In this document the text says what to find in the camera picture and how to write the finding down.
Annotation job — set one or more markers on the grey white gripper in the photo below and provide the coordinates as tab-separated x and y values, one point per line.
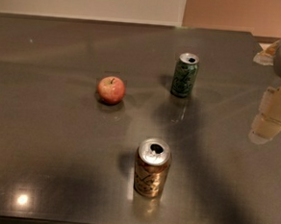
267	122

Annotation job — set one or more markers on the orange soda can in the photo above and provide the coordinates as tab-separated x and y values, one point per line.
152	163

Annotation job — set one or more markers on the green soda can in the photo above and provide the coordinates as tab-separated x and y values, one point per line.
185	73

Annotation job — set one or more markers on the red apple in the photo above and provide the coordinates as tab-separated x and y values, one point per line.
111	90

